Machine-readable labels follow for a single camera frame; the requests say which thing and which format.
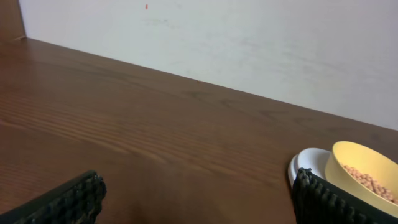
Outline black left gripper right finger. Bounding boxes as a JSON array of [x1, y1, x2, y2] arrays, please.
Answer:
[[292, 168, 397, 224]]

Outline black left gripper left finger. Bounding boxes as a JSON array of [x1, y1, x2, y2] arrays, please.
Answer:
[[1, 170, 106, 224]]

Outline pale yellow bowl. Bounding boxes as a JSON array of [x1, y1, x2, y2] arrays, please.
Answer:
[[325, 141, 397, 217]]

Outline white digital kitchen scale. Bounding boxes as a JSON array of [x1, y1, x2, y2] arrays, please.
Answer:
[[287, 148, 331, 187]]

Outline soybeans in bowl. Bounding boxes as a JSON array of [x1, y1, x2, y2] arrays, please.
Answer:
[[343, 165, 397, 204]]

